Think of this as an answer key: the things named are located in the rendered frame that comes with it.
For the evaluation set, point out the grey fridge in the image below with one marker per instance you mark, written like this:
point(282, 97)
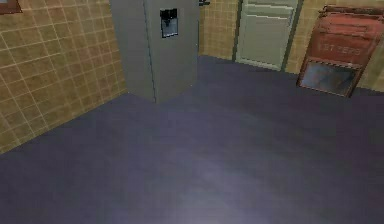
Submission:
point(166, 63)

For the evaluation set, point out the pale green room door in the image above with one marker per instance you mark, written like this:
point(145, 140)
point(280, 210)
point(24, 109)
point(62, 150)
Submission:
point(265, 33)

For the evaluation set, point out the black wall fixture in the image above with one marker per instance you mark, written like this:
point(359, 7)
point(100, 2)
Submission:
point(204, 2)

